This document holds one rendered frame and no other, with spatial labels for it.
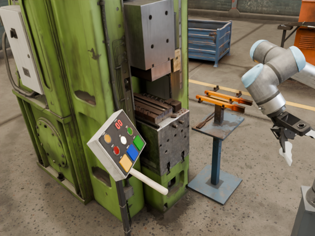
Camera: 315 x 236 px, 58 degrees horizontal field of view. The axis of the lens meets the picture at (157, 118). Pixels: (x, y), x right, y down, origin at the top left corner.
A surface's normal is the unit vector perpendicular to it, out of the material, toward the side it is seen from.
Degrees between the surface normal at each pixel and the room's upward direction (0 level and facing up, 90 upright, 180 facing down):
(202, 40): 89
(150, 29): 90
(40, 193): 0
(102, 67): 90
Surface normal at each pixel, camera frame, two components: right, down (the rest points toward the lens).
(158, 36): 0.74, 0.31
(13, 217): -0.06, -0.86
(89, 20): -0.68, 0.39
